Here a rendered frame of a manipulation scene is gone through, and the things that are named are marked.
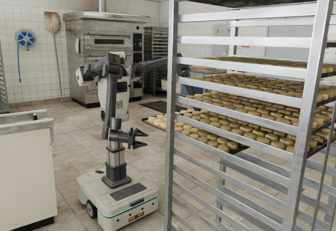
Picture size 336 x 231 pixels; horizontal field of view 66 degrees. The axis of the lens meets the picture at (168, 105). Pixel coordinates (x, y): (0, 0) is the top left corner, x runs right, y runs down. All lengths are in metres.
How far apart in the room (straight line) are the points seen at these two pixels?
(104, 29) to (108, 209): 4.35
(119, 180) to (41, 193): 0.61
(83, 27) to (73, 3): 1.17
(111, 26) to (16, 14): 1.90
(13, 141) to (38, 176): 0.34
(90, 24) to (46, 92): 1.94
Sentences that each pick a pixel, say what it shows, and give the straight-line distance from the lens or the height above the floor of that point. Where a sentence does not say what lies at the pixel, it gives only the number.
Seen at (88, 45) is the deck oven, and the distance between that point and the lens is 5.68.
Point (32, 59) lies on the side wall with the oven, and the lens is 6.43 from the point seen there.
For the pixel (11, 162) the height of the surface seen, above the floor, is 0.62.
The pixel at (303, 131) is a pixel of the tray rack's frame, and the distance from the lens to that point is 0.87.
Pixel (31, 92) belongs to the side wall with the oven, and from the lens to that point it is 6.51.
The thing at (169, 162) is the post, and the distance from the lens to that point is 1.32.
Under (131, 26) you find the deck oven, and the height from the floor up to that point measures 1.77.
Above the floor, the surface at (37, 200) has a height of 0.27.
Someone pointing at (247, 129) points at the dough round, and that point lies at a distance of 1.12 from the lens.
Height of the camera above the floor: 1.50
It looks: 14 degrees down
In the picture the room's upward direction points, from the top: 1 degrees clockwise
